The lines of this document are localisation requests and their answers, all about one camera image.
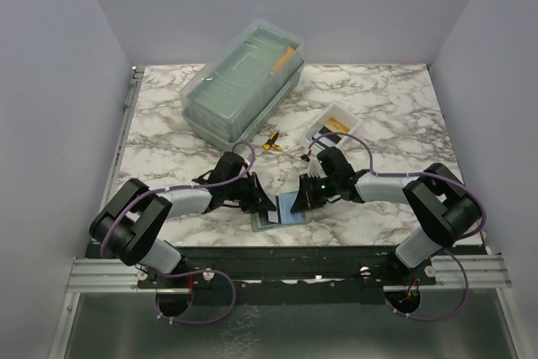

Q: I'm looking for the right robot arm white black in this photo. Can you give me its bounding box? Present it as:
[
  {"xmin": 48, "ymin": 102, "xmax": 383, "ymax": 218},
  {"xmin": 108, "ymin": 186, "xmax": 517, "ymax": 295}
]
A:
[{"xmin": 290, "ymin": 146, "xmax": 482, "ymax": 285}]

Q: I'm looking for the white card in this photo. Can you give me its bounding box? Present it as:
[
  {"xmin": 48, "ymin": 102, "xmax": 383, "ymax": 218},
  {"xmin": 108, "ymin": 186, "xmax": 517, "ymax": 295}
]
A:
[{"xmin": 267, "ymin": 195, "xmax": 281, "ymax": 224}]

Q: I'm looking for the black VIP card in tray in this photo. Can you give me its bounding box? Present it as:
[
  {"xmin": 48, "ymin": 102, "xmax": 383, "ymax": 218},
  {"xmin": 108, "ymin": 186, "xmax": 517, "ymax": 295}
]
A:
[{"xmin": 317, "ymin": 126, "xmax": 342, "ymax": 144}]

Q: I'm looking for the white card tray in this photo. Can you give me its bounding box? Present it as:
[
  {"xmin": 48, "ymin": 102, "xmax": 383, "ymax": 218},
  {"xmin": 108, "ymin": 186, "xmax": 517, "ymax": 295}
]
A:
[{"xmin": 300, "ymin": 102, "xmax": 361, "ymax": 154}]

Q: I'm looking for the yellow black small screwdriver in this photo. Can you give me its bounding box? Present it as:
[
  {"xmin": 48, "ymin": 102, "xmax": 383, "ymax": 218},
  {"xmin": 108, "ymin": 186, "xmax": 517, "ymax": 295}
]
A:
[{"xmin": 264, "ymin": 131, "xmax": 282, "ymax": 151}]

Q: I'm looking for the clear plastic storage box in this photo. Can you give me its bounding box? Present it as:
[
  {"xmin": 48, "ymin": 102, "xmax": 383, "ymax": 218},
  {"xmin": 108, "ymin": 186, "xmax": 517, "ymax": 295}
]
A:
[{"xmin": 180, "ymin": 19, "xmax": 304, "ymax": 151}]

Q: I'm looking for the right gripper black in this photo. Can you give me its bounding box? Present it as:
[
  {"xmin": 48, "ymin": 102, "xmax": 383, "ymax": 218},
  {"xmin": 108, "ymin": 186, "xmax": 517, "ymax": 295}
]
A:
[{"xmin": 291, "ymin": 173, "xmax": 339, "ymax": 214}]

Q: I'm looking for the orange tool inside box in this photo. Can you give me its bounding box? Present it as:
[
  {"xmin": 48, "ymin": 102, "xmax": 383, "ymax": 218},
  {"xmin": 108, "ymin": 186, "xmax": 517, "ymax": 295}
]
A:
[{"xmin": 271, "ymin": 45, "xmax": 295, "ymax": 75}]

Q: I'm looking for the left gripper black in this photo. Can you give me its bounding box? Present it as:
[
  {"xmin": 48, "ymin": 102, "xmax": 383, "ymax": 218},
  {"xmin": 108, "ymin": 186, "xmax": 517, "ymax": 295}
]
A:
[{"xmin": 225, "ymin": 172, "xmax": 277, "ymax": 214}]

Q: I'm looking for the black front mounting rail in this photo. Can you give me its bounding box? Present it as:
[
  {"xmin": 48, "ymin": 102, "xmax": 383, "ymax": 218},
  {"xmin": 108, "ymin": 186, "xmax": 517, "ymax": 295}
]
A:
[{"xmin": 138, "ymin": 246, "xmax": 436, "ymax": 306}]

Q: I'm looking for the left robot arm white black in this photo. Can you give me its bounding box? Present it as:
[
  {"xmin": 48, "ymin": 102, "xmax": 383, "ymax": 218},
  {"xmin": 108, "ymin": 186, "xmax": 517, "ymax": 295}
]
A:
[{"xmin": 89, "ymin": 151, "xmax": 277, "ymax": 288}]

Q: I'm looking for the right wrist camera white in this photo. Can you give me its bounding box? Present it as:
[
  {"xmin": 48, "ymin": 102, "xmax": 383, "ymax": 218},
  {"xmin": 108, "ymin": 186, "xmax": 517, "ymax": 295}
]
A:
[{"xmin": 307, "ymin": 156, "xmax": 324, "ymax": 177}]

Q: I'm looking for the green leather card holder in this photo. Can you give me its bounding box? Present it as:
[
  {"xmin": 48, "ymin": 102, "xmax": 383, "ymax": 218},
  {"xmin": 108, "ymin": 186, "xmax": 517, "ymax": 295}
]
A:
[{"xmin": 251, "ymin": 192, "xmax": 307, "ymax": 232}]

